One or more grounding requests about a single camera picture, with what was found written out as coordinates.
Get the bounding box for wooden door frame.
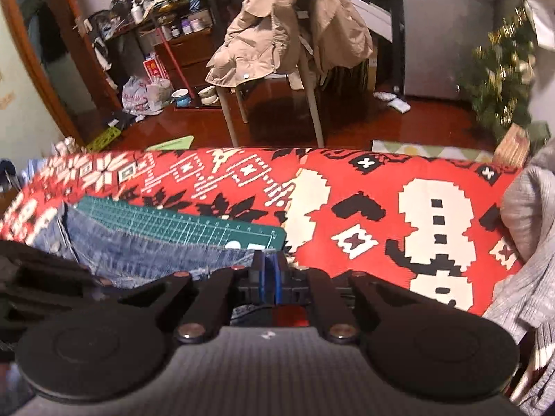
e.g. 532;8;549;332
0;0;122;148

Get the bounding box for red broom handle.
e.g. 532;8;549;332
149;12;194;103

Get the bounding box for white flat box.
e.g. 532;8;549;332
349;0;393;42

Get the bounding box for light green stool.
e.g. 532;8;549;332
145;135;194;152

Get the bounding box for wooden drawer cabinet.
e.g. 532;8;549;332
138;21;231;101

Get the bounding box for red patterned blanket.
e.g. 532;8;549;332
0;147;535;318

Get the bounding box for pale patterned floor rug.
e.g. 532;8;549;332
372;139;495;164

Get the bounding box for white printed plastic bag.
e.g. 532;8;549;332
121;75;172;116

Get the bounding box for pale wooden chair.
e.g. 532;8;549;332
214;3;326;148

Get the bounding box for beige jacket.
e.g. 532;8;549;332
205;0;374;92

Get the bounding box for black desk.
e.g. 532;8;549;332
112;0;407;96

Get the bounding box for lime plastic basket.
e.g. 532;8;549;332
84;123;122;153

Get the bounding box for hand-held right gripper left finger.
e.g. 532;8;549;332
116;250;276;343

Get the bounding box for white paper packets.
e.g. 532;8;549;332
373;90;411;114

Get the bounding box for grey refrigerator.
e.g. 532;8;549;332
398;0;497;101

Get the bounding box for green cutting mat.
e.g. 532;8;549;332
73;194;287;255

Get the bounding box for gold patterned gift box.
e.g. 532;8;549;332
494;123;532;168

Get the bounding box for grey knit garment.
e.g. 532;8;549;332
483;140;555;416

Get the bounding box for small Christmas tree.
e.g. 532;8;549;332
461;6;539;131

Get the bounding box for red carton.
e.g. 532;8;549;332
143;51;170;83

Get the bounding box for blue denim shorts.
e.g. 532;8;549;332
32;205;257;289

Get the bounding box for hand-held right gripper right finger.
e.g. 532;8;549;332
275;253;435;344

